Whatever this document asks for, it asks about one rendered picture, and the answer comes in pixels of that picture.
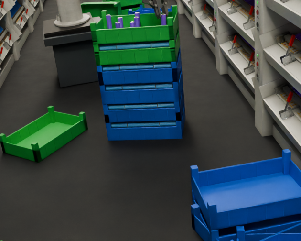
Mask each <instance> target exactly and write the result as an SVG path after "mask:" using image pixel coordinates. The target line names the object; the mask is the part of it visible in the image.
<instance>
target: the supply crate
mask: <svg viewBox="0 0 301 241"><path fill-rule="evenodd" d="M106 15H107V10H102V11H101V16H102V18H101V19H100V21H99V22H98V23H96V22H91V23H90V29H91V35H92V41H93V45H97V44H120V43H137V42H153V41H169V40H174V39H175V36H176V33H177V29H178V26H179V22H178V9H177V5H172V12H169V14H168V17H166V24H167V25H161V18H160V19H157V17H156V16H155V13H145V14H140V25H141V27H130V22H132V21H134V17H135V15H134V14H131V15H117V16H111V22H112V29H108V26H107V19H106ZM118 17H122V19H123V27H124V28H116V26H115V23H116V22H118Z"/></svg>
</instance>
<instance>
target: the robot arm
mask: <svg viewBox="0 0 301 241"><path fill-rule="evenodd" d="M168 2H169V0H161V3H162V8H161V9H162V13H163V14H166V17H168V14H169V12H168V8H167V4H168ZM56 3H57V7H58V12H59V15H58V16H56V19H57V20H55V21H54V24H55V26H58V27H69V26H75V25H80V24H83V23H85V22H87V21H89V20H90V16H89V15H87V14H83V13H82V9H81V3H80V0H56ZM142 3H143V4H148V5H150V6H151V7H152V8H153V9H154V12H155V16H156V17H157V19H160V18H161V17H162V15H161V10H160V7H159V6H158V5H157V1H156V0H142Z"/></svg>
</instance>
